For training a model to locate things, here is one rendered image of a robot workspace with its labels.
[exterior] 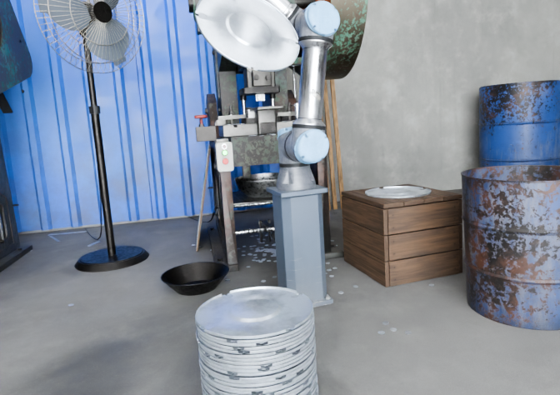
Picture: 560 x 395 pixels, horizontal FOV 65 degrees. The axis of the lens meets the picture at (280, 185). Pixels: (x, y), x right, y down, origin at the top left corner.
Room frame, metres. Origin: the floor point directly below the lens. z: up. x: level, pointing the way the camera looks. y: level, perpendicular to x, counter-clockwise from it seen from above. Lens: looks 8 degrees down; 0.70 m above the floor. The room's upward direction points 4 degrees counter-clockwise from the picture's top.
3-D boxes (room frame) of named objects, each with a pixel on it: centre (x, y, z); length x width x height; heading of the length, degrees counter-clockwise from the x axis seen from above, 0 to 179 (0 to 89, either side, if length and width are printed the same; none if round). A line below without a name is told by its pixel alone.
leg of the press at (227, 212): (2.51, 0.37, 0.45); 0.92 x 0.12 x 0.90; 11
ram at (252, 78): (2.38, 0.07, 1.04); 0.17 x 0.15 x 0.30; 11
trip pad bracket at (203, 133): (2.14, 0.34, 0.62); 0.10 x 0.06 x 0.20; 101
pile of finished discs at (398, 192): (1.98, -0.53, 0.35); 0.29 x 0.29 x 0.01
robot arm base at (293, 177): (1.67, -0.06, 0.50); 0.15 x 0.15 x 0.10
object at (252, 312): (1.04, 0.08, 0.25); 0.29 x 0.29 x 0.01
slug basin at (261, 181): (2.42, 0.08, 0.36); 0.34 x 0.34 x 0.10
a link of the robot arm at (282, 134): (1.67, -0.06, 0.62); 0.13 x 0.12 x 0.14; 18
